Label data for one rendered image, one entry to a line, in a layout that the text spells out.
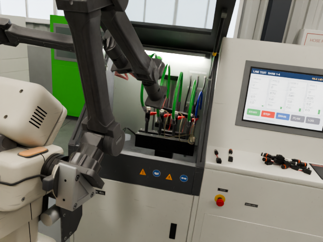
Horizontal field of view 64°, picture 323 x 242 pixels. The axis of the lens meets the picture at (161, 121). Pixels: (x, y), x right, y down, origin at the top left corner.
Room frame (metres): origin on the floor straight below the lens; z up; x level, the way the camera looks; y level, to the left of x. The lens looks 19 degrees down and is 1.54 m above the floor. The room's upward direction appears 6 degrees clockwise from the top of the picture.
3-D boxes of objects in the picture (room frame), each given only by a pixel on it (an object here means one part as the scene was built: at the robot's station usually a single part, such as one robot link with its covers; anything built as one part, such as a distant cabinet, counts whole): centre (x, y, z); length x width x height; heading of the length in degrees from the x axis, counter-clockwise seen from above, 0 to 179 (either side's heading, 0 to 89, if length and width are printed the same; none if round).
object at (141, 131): (1.39, -0.04, 0.91); 0.34 x 0.10 x 0.15; 82
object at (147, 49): (1.67, 0.04, 1.43); 0.54 x 0.03 x 0.02; 82
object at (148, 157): (1.17, 0.12, 0.87); 0.62 x 0.04 x 0.16; 82
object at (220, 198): (1.06, -0.32, 0.80); 0.05 x 0.04 x 0.05; 82
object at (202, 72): (1.63, -0.19, 1.20); 0.13 x 0.03 x 0.31; 82
